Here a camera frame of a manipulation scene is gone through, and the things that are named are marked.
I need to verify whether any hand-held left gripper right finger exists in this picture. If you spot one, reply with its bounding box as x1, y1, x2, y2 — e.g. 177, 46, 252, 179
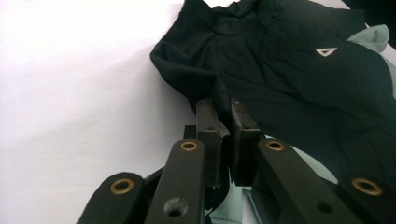
230, 98, 262, 187

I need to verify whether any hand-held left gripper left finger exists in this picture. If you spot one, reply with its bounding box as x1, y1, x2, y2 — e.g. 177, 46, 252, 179
195, 97, 223, 189

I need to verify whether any black and green shirt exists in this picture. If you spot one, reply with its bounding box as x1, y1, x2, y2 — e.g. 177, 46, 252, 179
148, 0, 396, 224

